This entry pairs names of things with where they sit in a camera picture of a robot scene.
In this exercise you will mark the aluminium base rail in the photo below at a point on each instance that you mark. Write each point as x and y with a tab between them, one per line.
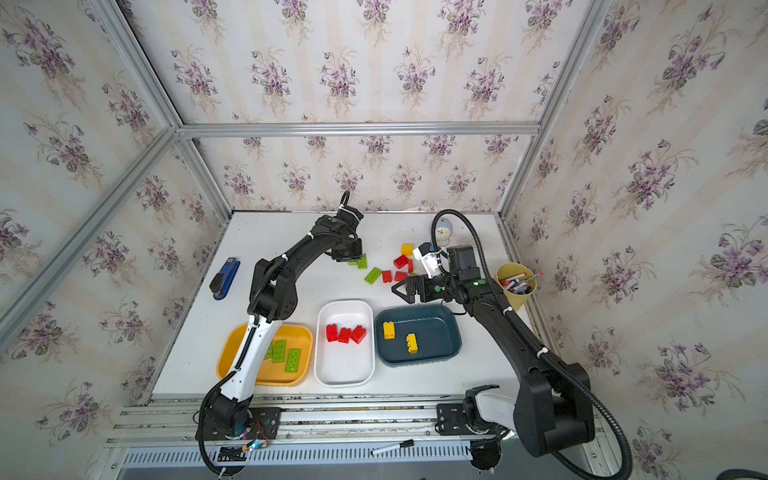
294	430

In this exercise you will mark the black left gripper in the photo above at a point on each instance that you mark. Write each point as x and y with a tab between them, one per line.
354	250

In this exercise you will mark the white plastic tray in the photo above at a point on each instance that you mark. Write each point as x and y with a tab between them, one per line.
338	365

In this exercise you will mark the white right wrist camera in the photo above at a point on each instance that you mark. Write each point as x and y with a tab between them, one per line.
431	259

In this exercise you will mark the yellow pen cup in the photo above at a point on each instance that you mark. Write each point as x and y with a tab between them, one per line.
518	283

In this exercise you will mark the yellow lego brick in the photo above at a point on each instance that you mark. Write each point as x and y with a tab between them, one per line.
411	343
407	249
389	331

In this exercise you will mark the blue stapler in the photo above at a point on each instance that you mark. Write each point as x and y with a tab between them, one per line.
223	279

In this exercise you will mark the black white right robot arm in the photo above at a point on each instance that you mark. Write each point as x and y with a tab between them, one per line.
555	406

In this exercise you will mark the black marker pen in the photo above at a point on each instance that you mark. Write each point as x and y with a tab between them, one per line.
393	447

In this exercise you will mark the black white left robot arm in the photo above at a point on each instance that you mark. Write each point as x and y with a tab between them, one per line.
273	298

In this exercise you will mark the yellow plastic tray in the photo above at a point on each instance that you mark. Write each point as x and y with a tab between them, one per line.
271	374

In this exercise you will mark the small white alarm clock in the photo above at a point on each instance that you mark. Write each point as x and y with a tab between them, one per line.
443	232

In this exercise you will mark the long green lego brick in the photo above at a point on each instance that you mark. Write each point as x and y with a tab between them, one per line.
279	350

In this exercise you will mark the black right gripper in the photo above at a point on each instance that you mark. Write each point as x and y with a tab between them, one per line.
421	289

